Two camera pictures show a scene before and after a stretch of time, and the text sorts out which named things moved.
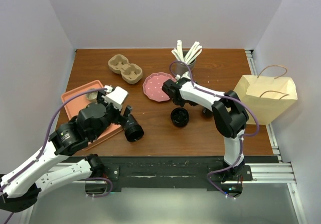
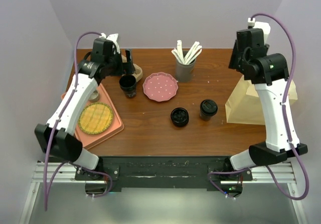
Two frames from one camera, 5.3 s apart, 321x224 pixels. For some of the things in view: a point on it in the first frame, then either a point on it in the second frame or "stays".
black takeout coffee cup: x=206 y=112 → x=204 y=117
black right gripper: x=191 y=103 → x=235 y=57
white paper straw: x=193 y=52 stays
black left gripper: x=121 y=118 → x=125 y=68
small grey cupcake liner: x=92 y=97 stays
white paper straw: x=179 y=48 stays
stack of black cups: x=133 y=131 → x=128 y=84
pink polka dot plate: x=152 y=86 stays
